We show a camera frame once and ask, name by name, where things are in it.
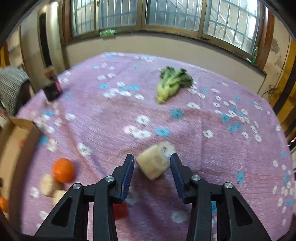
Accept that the banana piece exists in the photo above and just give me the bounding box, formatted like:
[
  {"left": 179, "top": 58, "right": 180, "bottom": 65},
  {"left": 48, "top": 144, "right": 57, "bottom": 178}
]
[
  {"left": 136, "top": 144, "right": 170, "bottom": 181},
  {"left": 40, "top": 174, "right": 61, "bottom": 197},
  {"left": 53, "top": 190, "right": 66, "bottom": 206}
]

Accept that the cherry tomato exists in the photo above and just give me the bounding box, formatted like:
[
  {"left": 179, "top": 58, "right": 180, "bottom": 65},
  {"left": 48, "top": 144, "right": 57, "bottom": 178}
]
[{"left": 113, "top": 202, "right": 128, "bottom": 220}]

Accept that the small orange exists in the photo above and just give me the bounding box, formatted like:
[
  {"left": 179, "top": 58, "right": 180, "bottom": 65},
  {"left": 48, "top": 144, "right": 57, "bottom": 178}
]
[
  {"left": 0, "top": 196, "right": 9, "bottom": 213},
  {"left": 52, "top": 158, "right": 75, "bottom": 183}
]

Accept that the small orange in tray corner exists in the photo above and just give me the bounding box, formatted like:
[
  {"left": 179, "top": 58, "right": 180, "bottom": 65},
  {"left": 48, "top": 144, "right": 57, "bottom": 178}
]
[{"left": 0, "top": 196, "right": 9, "bottom": 213}]

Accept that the cardboard tray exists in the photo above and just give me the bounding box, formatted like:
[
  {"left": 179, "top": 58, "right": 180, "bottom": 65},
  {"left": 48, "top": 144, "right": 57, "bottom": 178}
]
[{"left": 1, "top": 118, "right": 42, "bottom": 229}]

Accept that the purple floral tablecloth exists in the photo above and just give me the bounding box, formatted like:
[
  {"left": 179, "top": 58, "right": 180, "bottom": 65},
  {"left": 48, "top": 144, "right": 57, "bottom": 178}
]
[{"left": 18, "top": 53, "right": 295, "bottom": 240}]

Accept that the black jar with cork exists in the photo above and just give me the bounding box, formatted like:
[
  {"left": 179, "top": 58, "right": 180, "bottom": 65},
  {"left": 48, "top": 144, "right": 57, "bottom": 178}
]
[{"left": 42, "top": 66, "right": 63, "bottom": 101}]

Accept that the person in checked coat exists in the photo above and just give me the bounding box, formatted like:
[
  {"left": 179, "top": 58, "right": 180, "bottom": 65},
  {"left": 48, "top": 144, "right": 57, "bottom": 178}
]
[{"left": 1, "top": 66, "right": 31, "bottom": 116}]

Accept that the green leafy vegetable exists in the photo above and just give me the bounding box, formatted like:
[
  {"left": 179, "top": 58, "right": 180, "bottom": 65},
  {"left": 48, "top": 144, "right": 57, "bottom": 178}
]
[{"left": 157, "top": 66, "right": 194, "bottom": 104}]

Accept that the green bottle on windowsill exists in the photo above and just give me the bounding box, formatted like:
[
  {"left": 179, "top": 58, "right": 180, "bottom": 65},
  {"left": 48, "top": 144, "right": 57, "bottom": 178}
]
[{"left": 251, "top": 46, "right": 258, "bottom": 65}]

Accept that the green cloth on windowsill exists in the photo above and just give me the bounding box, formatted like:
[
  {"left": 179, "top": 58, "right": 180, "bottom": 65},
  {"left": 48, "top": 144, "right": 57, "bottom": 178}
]
[{"left": 99, "top": 29, "right": 116, "bottom": 37}]

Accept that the tower air conditioner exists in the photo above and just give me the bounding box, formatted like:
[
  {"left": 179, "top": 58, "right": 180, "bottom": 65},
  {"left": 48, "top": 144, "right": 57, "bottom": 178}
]
[{"left": 38, "top": 1, "right": 66, "bottom": 74}]

